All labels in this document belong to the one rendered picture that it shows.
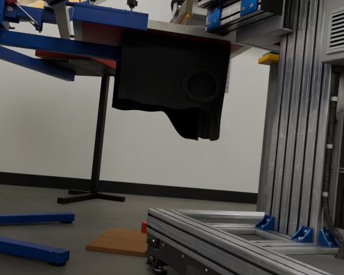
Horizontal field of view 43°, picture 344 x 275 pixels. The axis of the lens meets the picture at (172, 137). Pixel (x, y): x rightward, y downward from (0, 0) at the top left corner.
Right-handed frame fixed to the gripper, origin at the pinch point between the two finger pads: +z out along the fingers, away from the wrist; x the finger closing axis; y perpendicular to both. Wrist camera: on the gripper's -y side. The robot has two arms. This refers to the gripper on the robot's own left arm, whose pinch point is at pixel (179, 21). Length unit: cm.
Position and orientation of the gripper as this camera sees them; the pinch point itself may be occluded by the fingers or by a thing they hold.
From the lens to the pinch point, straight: 218.4
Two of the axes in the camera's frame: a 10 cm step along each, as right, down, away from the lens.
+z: -1.0, 9.9, -0.3
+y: 2.0, -0.1, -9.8
